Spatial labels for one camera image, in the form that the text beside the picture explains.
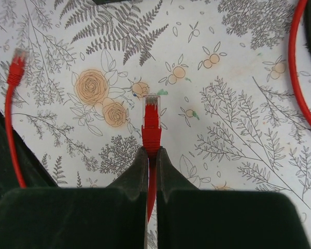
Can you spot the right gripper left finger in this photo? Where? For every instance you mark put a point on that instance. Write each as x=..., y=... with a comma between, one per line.
x=51, y=217

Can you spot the black network switch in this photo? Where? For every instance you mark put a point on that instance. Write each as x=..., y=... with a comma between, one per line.
x=102, y=2

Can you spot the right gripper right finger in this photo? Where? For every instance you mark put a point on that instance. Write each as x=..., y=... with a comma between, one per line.
x=188, y=217

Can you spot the floral tablecloth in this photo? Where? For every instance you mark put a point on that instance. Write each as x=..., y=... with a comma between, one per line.
x=229, y=116

